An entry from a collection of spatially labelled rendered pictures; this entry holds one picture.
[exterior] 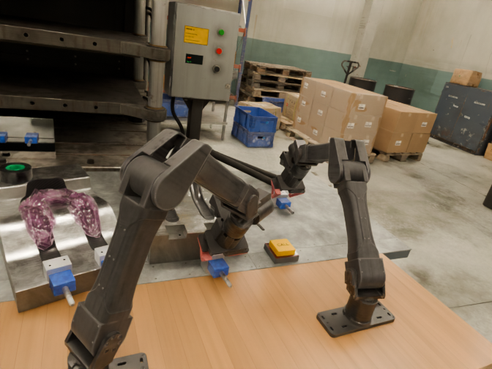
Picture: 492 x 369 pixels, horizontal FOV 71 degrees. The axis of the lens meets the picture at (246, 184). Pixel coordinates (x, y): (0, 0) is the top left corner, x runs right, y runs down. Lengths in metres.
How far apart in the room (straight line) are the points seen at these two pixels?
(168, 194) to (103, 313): 0.21
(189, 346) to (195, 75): 1.24
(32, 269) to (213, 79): 1.17
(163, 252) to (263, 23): 7.24
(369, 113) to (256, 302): 4.12
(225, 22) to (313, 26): 6.77
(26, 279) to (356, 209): 0.76
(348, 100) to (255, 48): 3.74
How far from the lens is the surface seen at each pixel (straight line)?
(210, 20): 1.70
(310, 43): 8.44
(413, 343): 0.98
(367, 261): 0.87
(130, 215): 0.55
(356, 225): 0.89
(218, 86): 1.74
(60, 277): 0.85
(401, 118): 5.34
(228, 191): 0.67
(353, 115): 4.67
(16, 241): 0.98
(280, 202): 1.32
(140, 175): 0.54
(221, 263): 0.93
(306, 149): 1.13
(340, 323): 0.91
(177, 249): 0.96
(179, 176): 0.53
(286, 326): 0.87
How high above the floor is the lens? 1.40
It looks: 23 degrees down
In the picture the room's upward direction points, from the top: 10 degrees clockwise
